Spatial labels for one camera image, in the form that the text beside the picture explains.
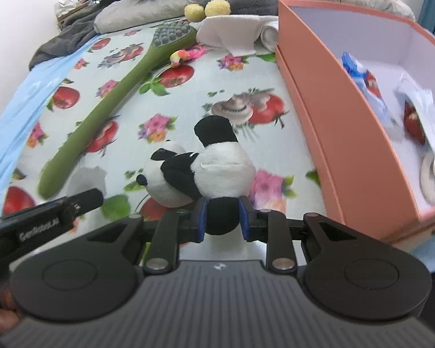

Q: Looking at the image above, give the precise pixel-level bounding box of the dark grey blanket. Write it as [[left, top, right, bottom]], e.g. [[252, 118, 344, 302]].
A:
[[29, 5, 102, 70]]

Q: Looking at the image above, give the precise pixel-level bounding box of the white fluffy hair tie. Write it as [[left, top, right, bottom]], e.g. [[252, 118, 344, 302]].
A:
[[419, 151, 435, 205]]

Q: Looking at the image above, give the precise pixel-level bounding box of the green massage stick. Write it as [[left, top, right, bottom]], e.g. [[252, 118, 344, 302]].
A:
[[37, 21, 197, 200]]

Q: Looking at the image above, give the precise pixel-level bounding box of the grey pillow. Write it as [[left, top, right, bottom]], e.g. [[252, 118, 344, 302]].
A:
[[93, 0, 201, 34]]

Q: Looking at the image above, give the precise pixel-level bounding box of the pink yellow feather toy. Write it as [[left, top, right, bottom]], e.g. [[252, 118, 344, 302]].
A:
[[170, 45, 207, 68]]

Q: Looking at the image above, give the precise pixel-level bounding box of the white cloth towel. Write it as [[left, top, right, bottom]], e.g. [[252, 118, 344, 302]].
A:
[[195, 15, 279, 57]]

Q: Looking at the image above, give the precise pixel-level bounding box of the red foil snack packet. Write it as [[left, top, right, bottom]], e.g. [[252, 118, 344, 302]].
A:
[[403, 101, 426, 145]]

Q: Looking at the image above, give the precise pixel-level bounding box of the orange cardboard box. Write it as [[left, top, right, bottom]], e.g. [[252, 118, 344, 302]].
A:
[[276, 0, 435, 242]]

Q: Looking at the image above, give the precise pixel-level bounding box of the fruit print mat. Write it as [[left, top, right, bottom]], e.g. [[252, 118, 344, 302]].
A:
[[0, 25, 325, 242]]

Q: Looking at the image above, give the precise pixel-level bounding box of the white face mask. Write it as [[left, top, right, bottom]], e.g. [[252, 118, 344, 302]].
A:
[[396, 76, 435, 155]]

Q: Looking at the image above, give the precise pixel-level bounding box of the small panda plush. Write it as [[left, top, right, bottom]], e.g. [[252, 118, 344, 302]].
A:
[[136, 115, 256, 236]]

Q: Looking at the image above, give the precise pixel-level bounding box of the cardboard box with clutter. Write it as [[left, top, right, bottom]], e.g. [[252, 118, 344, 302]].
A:
[[54, 0, 93, 30]]

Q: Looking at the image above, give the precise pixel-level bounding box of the person's left hand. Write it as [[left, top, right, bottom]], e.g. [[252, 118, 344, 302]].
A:
[[0, 288, 21, 334]]

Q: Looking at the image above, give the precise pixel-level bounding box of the light blue bedsheet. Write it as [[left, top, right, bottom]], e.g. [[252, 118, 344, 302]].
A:
[[0, 35, 100, 216]]

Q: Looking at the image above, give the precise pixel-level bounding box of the blue tissue pack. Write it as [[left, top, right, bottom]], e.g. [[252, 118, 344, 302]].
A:
[[341, 52, 395, 128]]

